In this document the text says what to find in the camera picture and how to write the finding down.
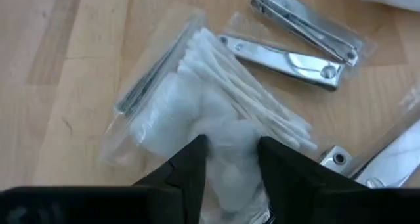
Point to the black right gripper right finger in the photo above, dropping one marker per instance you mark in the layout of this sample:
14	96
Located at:
288	184

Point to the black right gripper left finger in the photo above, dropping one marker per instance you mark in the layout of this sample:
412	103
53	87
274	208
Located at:
187	184

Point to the clear bag of cotton swabs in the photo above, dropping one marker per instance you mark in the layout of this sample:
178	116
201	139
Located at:
197	102

